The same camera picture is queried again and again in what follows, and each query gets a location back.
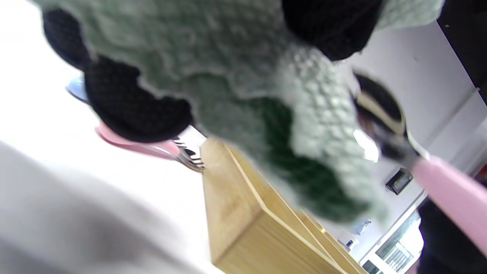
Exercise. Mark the person's right hand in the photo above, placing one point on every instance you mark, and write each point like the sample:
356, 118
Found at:
445, 251

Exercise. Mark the person's left hand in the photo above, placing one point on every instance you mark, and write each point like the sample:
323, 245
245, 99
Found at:
129, 106

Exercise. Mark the green fish scale cleaning cloth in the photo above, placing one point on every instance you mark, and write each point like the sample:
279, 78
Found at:
228, 57

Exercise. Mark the wooden cutlery tray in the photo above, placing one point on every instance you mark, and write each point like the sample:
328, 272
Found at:
236, 213

